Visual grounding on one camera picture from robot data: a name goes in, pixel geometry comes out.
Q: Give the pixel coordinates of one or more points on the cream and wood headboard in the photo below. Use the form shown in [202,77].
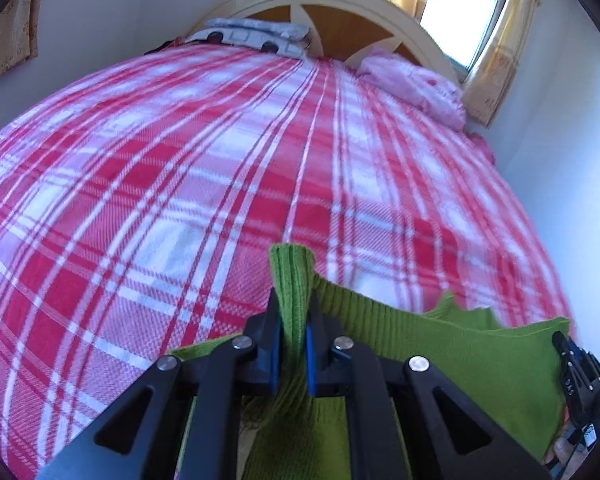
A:
[360,25]

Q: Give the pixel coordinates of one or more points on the person's right hand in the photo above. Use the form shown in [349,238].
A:
[560,455]

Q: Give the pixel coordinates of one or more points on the pink cloth bundle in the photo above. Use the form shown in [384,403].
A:
[482,147]

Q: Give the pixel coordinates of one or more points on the yellow side curtain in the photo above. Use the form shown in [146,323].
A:
[10,25]

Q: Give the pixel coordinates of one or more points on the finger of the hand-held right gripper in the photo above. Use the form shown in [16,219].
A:
[572,362]

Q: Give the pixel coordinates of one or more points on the car print pillow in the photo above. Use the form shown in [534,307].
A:
[250,35]

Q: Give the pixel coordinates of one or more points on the green orange striped knit sweater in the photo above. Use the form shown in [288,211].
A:
[430,345]

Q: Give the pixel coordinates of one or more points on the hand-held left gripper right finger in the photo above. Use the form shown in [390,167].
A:
[311,360]

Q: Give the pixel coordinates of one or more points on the narrow yellow window curtain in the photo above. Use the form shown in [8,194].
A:
[500,50]

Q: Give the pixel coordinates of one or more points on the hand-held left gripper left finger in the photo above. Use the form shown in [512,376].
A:
[275,355]

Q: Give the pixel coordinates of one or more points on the pink pillow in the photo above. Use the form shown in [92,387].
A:
[410,80]

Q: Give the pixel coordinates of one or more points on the red plaid bed sheet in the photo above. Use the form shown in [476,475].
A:
[180,160]

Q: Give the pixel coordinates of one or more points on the dark cloth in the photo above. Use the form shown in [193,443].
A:
[165,46]

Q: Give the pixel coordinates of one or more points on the window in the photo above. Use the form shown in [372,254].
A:
[460,5]

